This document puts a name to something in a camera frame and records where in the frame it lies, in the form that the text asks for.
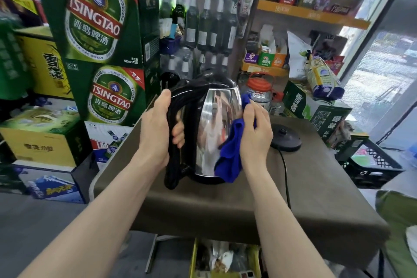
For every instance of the glass door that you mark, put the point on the glass door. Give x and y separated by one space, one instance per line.
381 59

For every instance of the short orange shelf board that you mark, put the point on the short orange shelf board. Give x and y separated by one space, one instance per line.
260 69

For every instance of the small orange box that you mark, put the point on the small orange box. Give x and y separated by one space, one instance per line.
279 60

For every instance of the white cloth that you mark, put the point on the white cloth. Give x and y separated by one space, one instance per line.
412 245

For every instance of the dark red flat box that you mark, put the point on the dark red flat box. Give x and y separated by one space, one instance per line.
342 8

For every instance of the person's left thumb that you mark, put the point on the person's left thumb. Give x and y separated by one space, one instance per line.
179 134

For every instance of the yellow carton with black print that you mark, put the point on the yellow carton with black print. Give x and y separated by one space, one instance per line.
45 62

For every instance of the clear jar with orange lid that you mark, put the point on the clear jar with orange lid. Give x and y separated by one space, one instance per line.
260 92

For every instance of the yellow and blue bag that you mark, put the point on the yellow and blue bag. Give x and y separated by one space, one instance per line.
322 79

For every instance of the person's right hand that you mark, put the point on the person's right hand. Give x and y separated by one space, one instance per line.
257 141

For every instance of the black kettle base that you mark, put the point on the black kettle base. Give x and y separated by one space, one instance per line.
285 137

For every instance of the person's left forearm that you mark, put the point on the person's left forearm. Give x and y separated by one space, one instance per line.
104 219

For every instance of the small green beer carton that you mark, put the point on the small green beer carton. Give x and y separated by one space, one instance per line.
114 95

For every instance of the blue and white carton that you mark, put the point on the blue and white carton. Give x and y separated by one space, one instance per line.
55 186

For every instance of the blue cleaning cloth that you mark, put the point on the blue cleaning cloth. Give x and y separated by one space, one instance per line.
229 154

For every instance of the pack of clear water bottles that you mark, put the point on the pack of clear water bottles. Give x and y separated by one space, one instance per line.
182 62

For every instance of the metal table leg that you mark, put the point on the metal table leg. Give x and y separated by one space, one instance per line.
151 255

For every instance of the black plastic crate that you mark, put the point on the black plastic crate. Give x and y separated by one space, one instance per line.
374 170

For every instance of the yellow and green carton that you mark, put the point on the yellow and green carton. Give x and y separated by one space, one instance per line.
42 137

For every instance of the large green beer carton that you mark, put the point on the large green beer carton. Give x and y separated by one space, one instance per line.
94 10

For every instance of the brown table cover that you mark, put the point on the brown table cover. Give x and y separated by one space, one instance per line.
325 196

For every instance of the yellow box with packets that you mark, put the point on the yellow box with packets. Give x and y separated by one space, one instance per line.
224 260

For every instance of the small purple box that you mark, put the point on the small purple box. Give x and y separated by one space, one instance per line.
251 58

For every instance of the person's left hand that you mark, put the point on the person's left hand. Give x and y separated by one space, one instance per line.
153 137

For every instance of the row of green glass bottles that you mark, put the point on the row of green glass bottles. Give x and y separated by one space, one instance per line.
211 23

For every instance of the small bottle with red cap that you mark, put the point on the small bottle with red cap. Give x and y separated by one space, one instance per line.
277 105

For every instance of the stainless steel electric kettle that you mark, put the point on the stainless steel electric kettle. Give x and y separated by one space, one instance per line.
211 124

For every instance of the person's right fingers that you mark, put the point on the person's right fingers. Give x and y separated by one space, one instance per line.
255 116

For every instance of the long orange shelf board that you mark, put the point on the long orange shelf board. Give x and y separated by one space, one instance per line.
312 14

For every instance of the green shrink-wrapped can pack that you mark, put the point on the green shrink-wrapped can pack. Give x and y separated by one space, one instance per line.
11 59

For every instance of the white paper bag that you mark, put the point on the white paper bag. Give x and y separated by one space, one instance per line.
297 53

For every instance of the blue plastic container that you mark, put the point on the blue plastic container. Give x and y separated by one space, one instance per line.
169 45

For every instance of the white beer carton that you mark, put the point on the white beer carton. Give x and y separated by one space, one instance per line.
107 144

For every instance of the person's right forearm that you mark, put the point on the person's right forearm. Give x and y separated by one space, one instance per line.
277 222

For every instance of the dark green tea carton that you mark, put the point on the dark green tea carton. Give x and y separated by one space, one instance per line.
325 118

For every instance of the small green box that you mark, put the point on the small green box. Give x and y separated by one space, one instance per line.
266 58

